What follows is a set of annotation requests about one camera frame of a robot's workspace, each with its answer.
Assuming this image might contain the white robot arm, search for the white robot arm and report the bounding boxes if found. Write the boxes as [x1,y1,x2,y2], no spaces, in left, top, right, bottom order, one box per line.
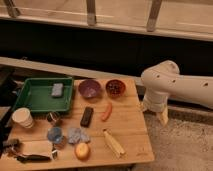
[141,60,213,125]

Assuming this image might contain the small metal cup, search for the small metal cup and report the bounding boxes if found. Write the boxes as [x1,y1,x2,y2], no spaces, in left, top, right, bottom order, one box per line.
[46,112,60,126]

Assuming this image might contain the blue glass cup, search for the blue glass cup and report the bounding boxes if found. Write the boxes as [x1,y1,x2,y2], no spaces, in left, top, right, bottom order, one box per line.
[47,127,63,144]

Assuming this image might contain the black rectangular block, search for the black rectangular block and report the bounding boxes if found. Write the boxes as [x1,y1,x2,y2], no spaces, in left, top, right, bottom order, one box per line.
[80,107,93,127]

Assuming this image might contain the grey sponge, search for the grey sponge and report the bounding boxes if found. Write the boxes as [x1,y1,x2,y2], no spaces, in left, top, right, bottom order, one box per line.
[51,83,63,97]

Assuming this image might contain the wooden cutting board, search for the wooden cutting board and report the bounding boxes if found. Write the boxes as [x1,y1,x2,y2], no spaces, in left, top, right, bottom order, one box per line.
[20,140,52,156]

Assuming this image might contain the blue crumpled cloth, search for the blue crumpled cloth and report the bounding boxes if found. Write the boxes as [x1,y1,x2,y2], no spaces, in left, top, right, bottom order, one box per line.
[68,128,90,144]

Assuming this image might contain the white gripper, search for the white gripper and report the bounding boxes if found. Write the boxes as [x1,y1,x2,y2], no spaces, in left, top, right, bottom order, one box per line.
[140,89,169,126]

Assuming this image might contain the yellow round fruit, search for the yellow round fruit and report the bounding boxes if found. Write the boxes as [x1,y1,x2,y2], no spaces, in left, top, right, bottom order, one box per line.
[74,143,90,160]

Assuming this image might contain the black handled brush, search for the black handled brush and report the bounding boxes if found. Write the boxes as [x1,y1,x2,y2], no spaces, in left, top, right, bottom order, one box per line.
[16,154,51,163]

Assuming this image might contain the purple bowl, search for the purple bowl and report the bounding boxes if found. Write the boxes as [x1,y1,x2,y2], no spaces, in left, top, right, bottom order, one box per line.
[78,79,101,98]

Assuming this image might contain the green plastic tray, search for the green plastic tray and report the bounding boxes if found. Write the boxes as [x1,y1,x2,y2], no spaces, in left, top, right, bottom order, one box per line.
[12,77,74,113]

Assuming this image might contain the dark red bowl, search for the dark red bowl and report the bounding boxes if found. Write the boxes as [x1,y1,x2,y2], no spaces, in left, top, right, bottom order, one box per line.
[105,79,126,98]

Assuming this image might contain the orange red pepper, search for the orange red pepper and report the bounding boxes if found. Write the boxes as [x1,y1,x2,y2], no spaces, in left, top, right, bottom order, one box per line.
[101,102,112,121]

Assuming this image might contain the white paper cup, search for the white paper cup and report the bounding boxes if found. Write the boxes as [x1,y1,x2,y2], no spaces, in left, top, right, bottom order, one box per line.
[12,108,34,128]

